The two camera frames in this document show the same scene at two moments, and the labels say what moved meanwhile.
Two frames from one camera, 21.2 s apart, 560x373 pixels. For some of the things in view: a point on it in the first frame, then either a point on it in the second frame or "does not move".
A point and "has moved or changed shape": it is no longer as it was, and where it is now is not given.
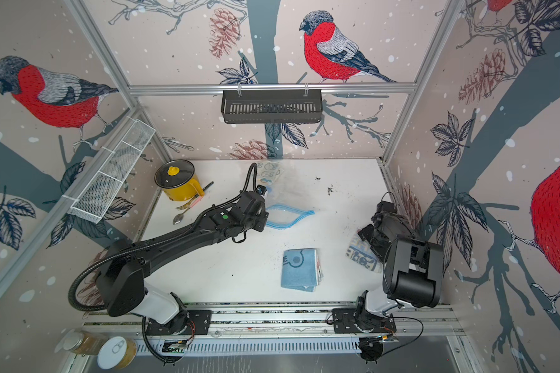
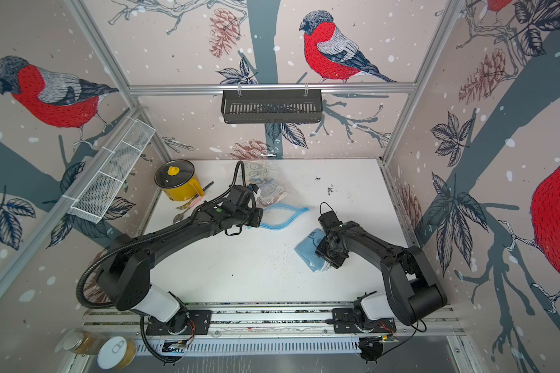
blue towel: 301,269 → 306,248
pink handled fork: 187,205 does not move
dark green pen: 208,186 does not move
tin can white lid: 116,353 does not move
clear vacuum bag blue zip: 289,198 has moved or changed shape
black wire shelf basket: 246,109 does not move
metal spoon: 177,218 does not move
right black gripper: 380,252 → 336,262
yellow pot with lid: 178,180 does not move
